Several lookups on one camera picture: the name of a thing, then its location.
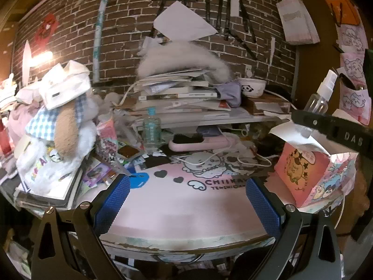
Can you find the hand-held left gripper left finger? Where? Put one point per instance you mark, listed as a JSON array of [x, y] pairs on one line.
[[112, 201]]

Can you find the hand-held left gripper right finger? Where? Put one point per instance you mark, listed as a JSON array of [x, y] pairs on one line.
[[263, 207]]

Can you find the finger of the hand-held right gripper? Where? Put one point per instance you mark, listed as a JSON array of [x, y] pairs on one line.
[[320, 122]]

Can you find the clear spray bottle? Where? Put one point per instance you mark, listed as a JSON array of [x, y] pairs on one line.
[[316, 102]]

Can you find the pink cartoon cardboard box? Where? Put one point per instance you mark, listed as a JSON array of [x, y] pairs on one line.
[[303, 175]]

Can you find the purple photo card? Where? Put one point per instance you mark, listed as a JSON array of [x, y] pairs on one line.
[[96, 175]]

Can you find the blue plastic tag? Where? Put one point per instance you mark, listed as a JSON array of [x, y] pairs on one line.
[[138, 180]]

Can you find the cartoon printed paper bag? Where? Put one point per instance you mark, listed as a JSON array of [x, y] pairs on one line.
[[351, 36], [354, 67], [357, 102]]

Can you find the brown square compact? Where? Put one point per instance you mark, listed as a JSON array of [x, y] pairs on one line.
[[128, 151]]

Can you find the black flat tray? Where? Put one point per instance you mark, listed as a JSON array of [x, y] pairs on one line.
[[58, 198]]

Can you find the black cloth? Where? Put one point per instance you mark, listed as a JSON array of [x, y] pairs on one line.
[[276, 89]]

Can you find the brown cardboard box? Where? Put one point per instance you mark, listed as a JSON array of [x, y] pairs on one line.
[[268, 105]]

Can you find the printed snack pouch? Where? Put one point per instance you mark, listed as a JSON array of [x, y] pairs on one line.
[[106, 145]]

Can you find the pink printed desk mat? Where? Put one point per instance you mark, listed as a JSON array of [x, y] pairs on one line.
[[174, 210]]

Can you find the white panda bowl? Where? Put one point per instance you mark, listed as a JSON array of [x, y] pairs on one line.
[[252, 87]]

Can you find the water bottle with teal label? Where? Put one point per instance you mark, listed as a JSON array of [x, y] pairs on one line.
[[151, 131]]

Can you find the white plush dog toy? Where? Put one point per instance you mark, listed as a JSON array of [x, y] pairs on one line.
[[67, 134]]

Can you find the white shelf board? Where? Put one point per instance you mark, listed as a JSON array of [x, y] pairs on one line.
[[239, 119]]

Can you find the pink hairbrush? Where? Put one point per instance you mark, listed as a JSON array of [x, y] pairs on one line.
[[201, 145]]

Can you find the purple cloth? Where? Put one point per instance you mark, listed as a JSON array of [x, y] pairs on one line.
[[230, 93]]

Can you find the white hanging paper bag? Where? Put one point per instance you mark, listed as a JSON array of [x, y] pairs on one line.
[[297, 20]]

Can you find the orange paper bag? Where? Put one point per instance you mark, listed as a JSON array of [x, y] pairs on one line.
[[343, 11]]

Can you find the white cloth hat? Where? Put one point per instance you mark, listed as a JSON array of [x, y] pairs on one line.
[[64, 87]]

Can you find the red object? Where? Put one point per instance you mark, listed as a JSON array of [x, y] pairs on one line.
[[4, 140]]

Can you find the pink cloth pile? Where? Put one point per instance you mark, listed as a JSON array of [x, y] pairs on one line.
[[17, 119]]

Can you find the stack of books and papers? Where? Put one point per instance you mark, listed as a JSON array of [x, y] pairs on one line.
[[180, 93]]

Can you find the white fluffy fur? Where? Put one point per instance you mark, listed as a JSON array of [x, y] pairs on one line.
[[180, 58]]

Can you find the white oval board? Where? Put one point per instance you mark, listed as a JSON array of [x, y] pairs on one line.
[[26, 64]]

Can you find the wrapping paper roll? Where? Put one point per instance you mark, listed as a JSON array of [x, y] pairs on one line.
[[99, 35]]

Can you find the white paper sheet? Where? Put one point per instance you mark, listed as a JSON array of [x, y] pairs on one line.
[[182, 23]]

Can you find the white wall outlet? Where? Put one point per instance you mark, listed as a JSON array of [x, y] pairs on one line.
[[248, 71]]

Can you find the lit wall lamp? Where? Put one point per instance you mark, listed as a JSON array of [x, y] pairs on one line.
[[43, 55]]

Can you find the red wall sticker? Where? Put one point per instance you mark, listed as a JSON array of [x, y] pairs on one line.
[[46, 27]]

